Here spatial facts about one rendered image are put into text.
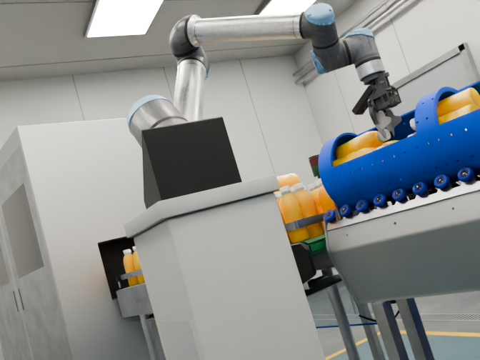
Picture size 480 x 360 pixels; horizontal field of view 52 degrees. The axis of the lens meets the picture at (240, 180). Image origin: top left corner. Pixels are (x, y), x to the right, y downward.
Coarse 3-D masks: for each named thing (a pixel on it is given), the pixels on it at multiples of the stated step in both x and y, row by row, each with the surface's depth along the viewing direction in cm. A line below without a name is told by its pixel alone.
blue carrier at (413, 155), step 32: (448, 96) 155; (416, 128) 145; (448, 128) 137; (320, 160) 176; (352, 160) 164; (384, 160) 154; (416, 160) 147; (448, 160) 141; (352, 192) 168; (384, 192) 162
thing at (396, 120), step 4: (384, 112) 170; (388, 112) 169; (392, 112) 168; (388, 116) 170; (392, 116) 168; (396, 116) 167; (400, 116) 166; (392, 120) 169; (396, 120) 168; (400, 120) 167; (392, 124) 169; (396, 124) 168; (388, 128) 169; (392, 128) 169; (392, 132) 169; (392, 136) 169
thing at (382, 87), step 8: (384, 72) 164; (368, 80) 166; (376, 80) 166; (384, 80) 164; (376, 88) 167; (384, 88) 164; (392, 88) 164; (376, 96) 165; (384, 96) 164; (392, 96) 164; (368, 104) 168; (376, 104) 166; (384, 104) 163; (392, 104) 164
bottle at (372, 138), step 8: (360, 136) 173; (368, 136) 170; (376, 136) 169; (344, 144) 179; (352, 144) 175; (360, 144) 172; (368, 144) 170; (376, 144) 169; (336, 152) 181; (344, 152) 178; (352, 152) 176
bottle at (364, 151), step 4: (364, 148) 168; (368, 148) 167; (372, 148) 166; (376, 148) 165; (356, 152) 170; (360, 152) 168; (364, 152) 167; (368, 152) 166; (344, 156) 174; (348, 156) 172; (352, 156) 170; (356, 156) 168; (336, 160) 177; (340, 160) 175; (344, 160) 173; (348, 160) 171; (336, 164) 175
